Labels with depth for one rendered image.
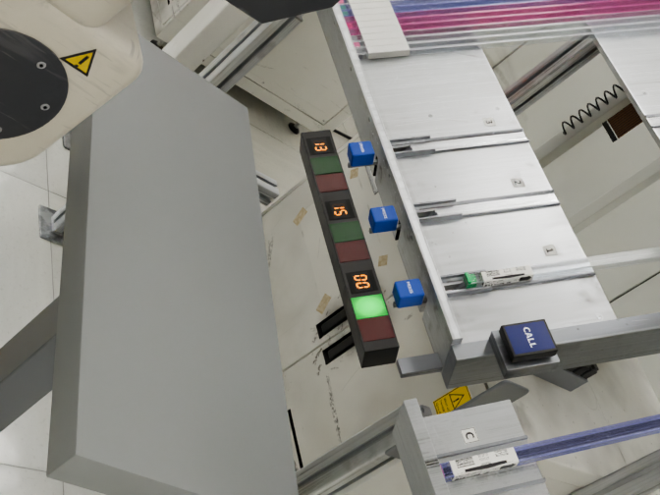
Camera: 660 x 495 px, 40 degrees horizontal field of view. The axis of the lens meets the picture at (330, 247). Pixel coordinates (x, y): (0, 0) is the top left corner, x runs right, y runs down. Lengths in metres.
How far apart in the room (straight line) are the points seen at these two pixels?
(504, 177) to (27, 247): 0.91
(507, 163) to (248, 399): 0.50
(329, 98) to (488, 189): 1.56
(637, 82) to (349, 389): 0.65
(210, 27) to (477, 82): 0.76
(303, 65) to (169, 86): 1.46
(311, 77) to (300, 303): 1.10
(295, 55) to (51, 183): 0.92
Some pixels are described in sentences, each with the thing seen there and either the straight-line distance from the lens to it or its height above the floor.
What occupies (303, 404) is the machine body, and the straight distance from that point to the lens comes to 1.55.
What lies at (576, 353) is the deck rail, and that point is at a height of 0.80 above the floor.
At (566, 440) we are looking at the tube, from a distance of 0.84.
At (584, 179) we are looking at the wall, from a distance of 3.41.
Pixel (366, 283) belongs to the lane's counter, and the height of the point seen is 0.66.
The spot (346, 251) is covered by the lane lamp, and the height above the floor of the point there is 0.65.
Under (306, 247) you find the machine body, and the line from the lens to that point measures 1.66.
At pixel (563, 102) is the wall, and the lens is 3.61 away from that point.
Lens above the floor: 1.11
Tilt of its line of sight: 26 degrees down
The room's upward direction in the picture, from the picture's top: 53 degrees clockwise
